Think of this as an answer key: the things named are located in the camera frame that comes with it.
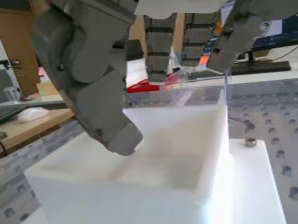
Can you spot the wooden desk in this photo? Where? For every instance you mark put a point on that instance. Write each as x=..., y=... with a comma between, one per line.
x=31, y=128

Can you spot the computer screen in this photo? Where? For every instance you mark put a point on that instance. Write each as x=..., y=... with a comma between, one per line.
x=277, y=36

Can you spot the white computer mouse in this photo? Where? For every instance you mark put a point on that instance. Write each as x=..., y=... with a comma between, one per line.
x=32, y=114

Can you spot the black keyboard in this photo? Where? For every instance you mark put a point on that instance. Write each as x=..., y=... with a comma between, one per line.
x=266, y=67

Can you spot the grey five-finger robot hand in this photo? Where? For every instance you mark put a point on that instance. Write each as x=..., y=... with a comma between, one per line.
x=88, y=66

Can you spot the clear box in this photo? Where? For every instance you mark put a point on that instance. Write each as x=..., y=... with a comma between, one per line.
x=200, y=83

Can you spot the small silver screw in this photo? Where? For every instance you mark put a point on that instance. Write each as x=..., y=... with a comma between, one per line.
x=250, y=142

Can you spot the red tray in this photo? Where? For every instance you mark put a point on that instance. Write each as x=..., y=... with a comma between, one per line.
x=143, y=87

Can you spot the small white box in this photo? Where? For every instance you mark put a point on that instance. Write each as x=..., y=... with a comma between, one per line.
x=177, y=160

